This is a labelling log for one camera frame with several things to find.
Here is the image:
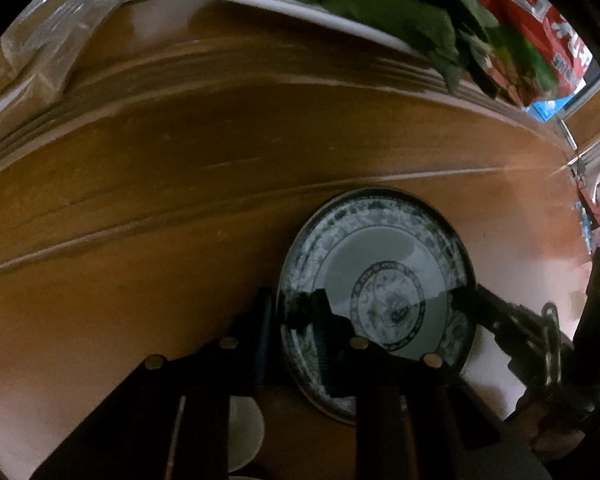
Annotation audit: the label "small blue floral plate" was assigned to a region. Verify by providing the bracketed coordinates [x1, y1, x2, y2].
[276, 188, 476, 424]

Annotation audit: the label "blue white milk carton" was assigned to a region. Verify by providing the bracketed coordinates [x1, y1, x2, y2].
[524, 79, 586, 124]

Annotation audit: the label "green leafy vegetables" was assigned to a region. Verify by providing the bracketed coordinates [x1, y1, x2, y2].
[194, 0, 562, 106]

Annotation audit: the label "metal spring clip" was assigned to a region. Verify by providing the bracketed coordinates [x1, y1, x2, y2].
[541, 302, 562, 391]

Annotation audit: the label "wrapped brown packages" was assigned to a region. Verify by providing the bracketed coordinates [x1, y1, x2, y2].
[0, 0, 125, 99]

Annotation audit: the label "dark bowl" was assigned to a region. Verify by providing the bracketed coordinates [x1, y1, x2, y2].
[227, 396, 265, 472]

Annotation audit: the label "red green snack bag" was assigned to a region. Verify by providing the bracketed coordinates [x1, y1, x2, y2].
[478, 0, 594, 107]

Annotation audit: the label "person right hand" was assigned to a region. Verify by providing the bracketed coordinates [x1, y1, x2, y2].
[504, 389, 585, 460]

